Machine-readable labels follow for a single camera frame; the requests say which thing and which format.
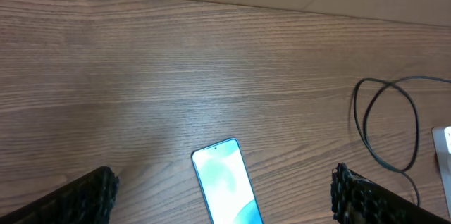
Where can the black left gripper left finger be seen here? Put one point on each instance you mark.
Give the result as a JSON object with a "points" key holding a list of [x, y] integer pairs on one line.
{"points": [[87, 200]]}

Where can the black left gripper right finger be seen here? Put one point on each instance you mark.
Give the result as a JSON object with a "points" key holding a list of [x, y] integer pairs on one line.
{"points": [[356, 200]]}

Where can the Galaxy S24+ smartphone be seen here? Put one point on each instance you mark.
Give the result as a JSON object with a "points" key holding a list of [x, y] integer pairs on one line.
{"points": [[225, 184]]}

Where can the white power strip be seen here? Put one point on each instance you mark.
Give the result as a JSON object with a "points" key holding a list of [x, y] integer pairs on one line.
{"points": [[441, 138]]}

